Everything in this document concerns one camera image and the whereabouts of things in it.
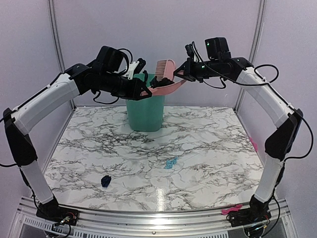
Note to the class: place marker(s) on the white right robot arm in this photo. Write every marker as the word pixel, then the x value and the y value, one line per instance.
pixel 241 72

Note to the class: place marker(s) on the black scrap on bin rim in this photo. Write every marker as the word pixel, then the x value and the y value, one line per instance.
pixel 145 73

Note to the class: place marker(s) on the pink plastic dustpan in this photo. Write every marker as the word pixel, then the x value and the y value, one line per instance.
pixel 161 91

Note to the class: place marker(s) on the magenta scrap on rail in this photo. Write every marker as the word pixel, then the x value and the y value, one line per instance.
pixel 231 209

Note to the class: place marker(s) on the pink hand brush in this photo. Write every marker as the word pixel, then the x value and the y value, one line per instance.
pixel 165 69

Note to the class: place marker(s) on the magenta paper scrap on table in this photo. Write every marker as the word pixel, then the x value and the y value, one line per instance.
pixel 254 144

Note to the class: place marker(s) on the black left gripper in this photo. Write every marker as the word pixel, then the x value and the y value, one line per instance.
pixel 134 93

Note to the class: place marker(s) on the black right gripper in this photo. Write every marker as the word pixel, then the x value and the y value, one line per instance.
pixel 187 66

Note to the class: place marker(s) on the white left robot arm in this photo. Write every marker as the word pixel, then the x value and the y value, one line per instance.
pixel 20 122

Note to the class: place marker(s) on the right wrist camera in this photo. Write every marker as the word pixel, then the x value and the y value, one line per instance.
pixel 191 52

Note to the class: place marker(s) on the black scrap upper piece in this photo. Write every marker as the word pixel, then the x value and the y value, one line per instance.
pixel 155 82

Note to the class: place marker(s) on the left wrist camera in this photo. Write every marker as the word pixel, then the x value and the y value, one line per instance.
pixel 135 67

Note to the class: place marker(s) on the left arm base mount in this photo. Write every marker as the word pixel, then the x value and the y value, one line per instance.
pixel 54 212

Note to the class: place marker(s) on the green plastic waste bin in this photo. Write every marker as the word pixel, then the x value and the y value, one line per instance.
pixel 146 115

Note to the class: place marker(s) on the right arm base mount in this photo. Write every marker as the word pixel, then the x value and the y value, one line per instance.
pixel 257 212

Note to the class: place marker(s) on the light blue paper scrap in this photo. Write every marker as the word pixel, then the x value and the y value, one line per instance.
pixel 170 163

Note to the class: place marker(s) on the aluminium front rail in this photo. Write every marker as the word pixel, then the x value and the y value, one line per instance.
pixel 92 223

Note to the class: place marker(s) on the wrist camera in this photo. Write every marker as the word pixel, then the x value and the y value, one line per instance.
pixel 135 67
pixel 191 52

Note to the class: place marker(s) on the small dark blue scrap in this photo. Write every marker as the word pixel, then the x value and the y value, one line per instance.
pixel 105 181

